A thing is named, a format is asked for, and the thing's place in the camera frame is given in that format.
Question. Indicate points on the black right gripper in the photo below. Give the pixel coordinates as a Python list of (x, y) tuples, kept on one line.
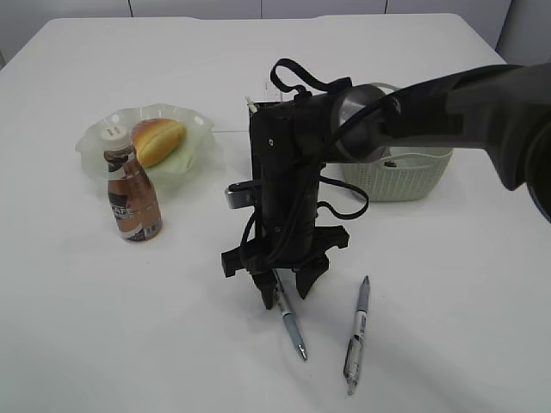
[(305, 254)]

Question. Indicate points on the blue grip pen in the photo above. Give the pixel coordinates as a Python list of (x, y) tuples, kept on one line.
[(289, 318)]

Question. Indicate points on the grey white pen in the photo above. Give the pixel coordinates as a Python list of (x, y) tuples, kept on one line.
[(353, 360)]

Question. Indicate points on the brown coffee bottle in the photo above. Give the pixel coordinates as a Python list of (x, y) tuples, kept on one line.
[(131, 195)]

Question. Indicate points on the yellow grip pen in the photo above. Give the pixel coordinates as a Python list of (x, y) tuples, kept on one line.
[(251, 105)]

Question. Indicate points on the sugared bread bun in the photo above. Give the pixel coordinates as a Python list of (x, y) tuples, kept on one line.
[(155, 139)]

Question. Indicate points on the clear plastic ruler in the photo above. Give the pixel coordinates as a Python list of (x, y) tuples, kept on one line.
[(271, 92)]

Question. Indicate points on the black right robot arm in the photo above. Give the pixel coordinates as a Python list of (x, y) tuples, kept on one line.
[(503, 110)]

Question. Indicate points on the black mesh pen holder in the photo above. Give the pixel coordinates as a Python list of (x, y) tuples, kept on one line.
[(262, 135)]

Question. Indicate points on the green plastic basket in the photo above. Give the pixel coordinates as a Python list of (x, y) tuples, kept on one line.
[(419, 169)]

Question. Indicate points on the green wavy glass plate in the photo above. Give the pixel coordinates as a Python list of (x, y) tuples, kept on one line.
[(179, 166)]

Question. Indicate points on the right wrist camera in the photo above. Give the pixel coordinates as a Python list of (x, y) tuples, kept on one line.
[(243, 194)]

